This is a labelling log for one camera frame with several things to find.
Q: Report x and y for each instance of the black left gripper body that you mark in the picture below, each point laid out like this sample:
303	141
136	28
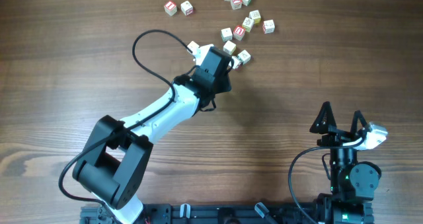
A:
227	82

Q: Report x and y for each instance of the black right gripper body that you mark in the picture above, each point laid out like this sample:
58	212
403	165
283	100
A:
337	137

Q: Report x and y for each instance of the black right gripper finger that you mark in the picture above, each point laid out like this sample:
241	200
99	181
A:
357	117
324	122

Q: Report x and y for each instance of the letter Z block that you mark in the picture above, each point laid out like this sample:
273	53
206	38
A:
235	63

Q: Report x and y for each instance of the yellow letter C block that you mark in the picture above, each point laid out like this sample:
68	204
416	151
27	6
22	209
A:
229	47

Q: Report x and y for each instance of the letter A soccer block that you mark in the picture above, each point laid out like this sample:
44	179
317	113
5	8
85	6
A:
244	57

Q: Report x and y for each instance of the red letter U block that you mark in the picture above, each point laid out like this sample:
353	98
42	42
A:
239	33

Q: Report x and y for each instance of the blue letter P yarn block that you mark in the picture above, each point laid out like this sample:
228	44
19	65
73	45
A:
193	47

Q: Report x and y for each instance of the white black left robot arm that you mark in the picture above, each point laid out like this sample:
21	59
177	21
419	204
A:
115	157

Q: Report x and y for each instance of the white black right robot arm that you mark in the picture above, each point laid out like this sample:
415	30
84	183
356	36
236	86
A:
352	183

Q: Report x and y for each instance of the white picture block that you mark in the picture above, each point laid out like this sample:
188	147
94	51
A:
226	34

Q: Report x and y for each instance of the yellow-sided picture block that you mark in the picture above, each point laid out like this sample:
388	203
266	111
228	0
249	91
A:
248	24

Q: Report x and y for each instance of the white red-sided block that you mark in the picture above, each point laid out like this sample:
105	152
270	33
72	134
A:
186	8

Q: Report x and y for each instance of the red letter I block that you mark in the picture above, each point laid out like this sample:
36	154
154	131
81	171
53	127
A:
170	8

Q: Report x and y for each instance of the white red-edged right block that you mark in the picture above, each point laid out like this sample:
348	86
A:
268	26

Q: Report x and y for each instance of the yellow-edged top block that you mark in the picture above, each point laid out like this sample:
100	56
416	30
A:
255	16

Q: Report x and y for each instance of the red letter V block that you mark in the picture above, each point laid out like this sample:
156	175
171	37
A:
236	4

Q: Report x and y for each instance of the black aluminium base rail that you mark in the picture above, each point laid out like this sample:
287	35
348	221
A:
244	214

